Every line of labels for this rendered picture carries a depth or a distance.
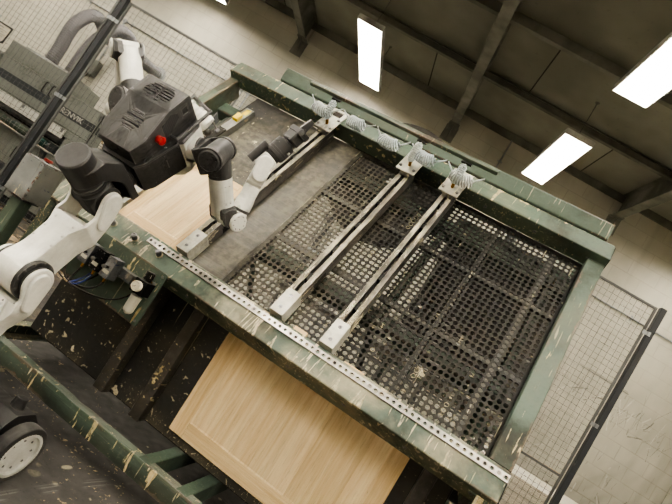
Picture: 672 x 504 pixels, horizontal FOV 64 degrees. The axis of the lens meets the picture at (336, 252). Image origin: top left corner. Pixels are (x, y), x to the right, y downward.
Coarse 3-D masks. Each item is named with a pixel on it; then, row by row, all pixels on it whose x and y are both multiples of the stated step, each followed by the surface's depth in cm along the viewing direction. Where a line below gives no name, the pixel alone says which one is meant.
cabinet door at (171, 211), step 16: (176, 176) 254; (192, 176) 255; (144, 192) 245; (160, 192) 246; (176, 192) 248; (192, 192) 249; (208, 192) 250; (128, 208) 238; (144, 208) 240; (160, 208) 241; (176, 208) 241; (192, 208) 242; (208, 208) 243; (144, 224) 233; (160, 224) 235; (176, 224) 235; (192, 224) 236; (176, 240) 229
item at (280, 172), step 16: (320, 128) 274; (304, 144) 269; (320, 144) 275; (288, 160) 262; (304, 160) 268; (272, 176) 252; (288, 176) 262; (208, 224) 230; (192, 240) 223; (208, 240) 229; (192, 256) 224
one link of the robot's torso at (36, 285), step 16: (32, 272) 169; (48, 272) 173; (0, 288) 175; (32, 288) 170; (48, 288) 175; (0, 304) 169; (16, 304) 169; (32, 304) 173; (0, 320) 169; (16, 320) 174
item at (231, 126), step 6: (246, 108) 289; (252, 114) 288; (240, 120) 282; (246, 120) 286; (222, 126) 277; (228, 126) 278; (234, 126) 279; (240, 126) 284; (228, 132) 278; (138, 192) 242; (126, 198) 239; (126, 204) 239
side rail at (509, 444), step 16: (592, 272) 236; (576, 288) 229; (592, 288) 230; (576, 304) 224; (560, 320) 218; (576, 320) 218; (560, 336) 213; (544, 352) 207; (560, 352) 208; (544, 368) 203; (528, 384) 198; (544, 384) 198; (528, 400) 194; (512, 416) 189; (528, 416) 190; (512, 432) 185; (528, 432) 186; (496, 448) 181; (512, 448) 182; (512, 464) 178
